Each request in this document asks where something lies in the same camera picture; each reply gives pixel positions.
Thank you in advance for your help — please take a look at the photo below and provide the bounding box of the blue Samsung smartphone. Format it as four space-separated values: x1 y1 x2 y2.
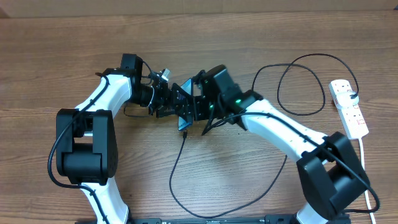
178 78 193 131

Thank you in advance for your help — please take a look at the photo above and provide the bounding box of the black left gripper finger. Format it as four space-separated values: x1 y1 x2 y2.
156 105 176 118
171 83 193 121

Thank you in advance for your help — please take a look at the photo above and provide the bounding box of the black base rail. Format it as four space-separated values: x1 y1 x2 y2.
132 214 294 224

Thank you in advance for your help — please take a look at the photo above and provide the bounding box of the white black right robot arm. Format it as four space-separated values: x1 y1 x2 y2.
193 65 374 223

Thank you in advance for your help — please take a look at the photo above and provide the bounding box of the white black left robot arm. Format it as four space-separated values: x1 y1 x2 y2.
47 54 193 223

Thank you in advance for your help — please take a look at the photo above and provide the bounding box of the white power strip cord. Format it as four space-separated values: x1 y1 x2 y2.
358 138 377 224

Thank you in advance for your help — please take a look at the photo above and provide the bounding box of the white charger plug adapter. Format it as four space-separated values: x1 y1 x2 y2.
335 91 359 110

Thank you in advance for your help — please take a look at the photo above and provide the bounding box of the white power strip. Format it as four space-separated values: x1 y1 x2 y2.
328 79 369 139

